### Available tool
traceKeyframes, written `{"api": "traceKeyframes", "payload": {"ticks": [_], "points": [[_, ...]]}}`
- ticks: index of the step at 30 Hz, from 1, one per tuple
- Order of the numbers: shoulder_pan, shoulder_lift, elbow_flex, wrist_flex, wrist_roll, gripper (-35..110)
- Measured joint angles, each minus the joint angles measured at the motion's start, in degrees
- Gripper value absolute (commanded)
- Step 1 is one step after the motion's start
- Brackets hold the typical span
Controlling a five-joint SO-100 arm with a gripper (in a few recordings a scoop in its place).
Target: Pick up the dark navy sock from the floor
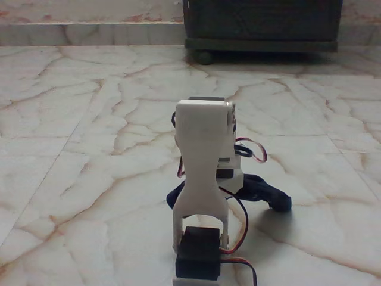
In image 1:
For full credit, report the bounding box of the dark blue cloth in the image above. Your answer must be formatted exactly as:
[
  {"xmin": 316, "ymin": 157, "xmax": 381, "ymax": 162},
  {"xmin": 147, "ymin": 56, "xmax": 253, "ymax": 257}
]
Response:
[{"xmin": 165, "ymin": 173, "xmax": 293, "ymax": 213}]

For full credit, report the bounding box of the round dark cabinet foot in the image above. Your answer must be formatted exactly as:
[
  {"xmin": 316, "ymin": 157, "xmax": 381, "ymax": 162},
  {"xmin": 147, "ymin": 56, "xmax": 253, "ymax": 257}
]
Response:
[{"xmin": 195, "ymin": 50, "xmax": 213, "ymax": 65}]

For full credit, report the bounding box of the dark wooden cabinet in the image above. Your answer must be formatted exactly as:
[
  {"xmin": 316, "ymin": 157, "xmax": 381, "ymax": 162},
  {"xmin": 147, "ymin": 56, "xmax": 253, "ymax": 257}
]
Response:
[{"xmin": 183, "ymin": 0, "xmax": 342, "ymax": 57}]

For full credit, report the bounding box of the black ring loop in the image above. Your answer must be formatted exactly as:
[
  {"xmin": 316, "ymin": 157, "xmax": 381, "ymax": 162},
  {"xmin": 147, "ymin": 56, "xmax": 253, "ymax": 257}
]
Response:
[{"xmin": 234, "ymin": 142, "xmax": 254, "ymax": 158}]

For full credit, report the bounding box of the red black servo cable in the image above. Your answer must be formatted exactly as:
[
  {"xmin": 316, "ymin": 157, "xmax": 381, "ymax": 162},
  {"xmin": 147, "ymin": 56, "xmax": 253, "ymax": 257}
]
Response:
[{"xmin": 220, "ymin": 193, "xmax": 258, "ymax": 286}]

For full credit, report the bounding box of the red white servo cable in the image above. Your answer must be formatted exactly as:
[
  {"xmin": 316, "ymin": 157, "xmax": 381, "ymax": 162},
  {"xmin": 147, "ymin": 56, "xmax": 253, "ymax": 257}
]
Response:
[{"xmin": 235, "ymin": 138, "xmax": 266, "ymax": 164}]

